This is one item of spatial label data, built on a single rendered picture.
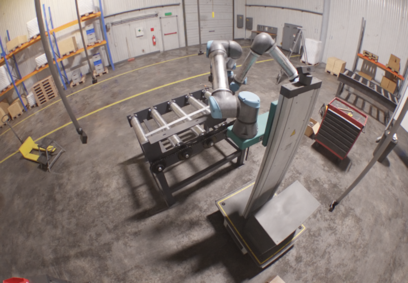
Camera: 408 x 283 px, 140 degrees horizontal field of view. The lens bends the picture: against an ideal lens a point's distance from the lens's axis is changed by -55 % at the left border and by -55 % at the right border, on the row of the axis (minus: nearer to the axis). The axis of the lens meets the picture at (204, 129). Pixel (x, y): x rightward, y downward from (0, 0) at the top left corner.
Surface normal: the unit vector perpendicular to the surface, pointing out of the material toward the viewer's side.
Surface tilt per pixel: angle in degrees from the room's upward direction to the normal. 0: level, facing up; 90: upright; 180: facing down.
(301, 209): 0
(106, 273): 0
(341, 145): 90
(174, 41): 90
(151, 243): 0
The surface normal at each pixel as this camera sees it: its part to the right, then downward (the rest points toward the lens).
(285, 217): -0.04, -0.77
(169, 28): 0.55, 0.51
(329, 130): -0.84, 0.37
